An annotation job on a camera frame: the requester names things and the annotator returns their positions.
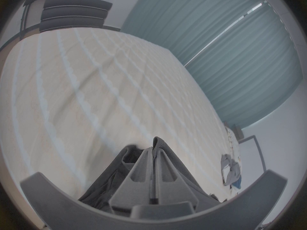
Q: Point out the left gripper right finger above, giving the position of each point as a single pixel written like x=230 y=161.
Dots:
x=172 y=188

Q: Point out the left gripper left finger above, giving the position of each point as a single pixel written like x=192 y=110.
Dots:
x=134 y=188

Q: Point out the black T-shirt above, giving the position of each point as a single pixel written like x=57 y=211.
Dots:
x=105 y=181

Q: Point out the bed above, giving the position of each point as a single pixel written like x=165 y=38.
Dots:
x=96 y=92

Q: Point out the grey garment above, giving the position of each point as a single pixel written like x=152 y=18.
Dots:
x=231 y=169

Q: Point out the dark blue garment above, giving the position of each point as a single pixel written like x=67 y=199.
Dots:
x=237 y=184

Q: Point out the white printed pillow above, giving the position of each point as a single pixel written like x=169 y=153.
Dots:
x=233 y=147

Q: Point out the grey bedside table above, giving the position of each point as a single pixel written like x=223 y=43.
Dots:
x=238 y=132

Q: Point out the blue-green curtain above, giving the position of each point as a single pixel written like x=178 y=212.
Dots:
x=251 y=68
x=191 y=15

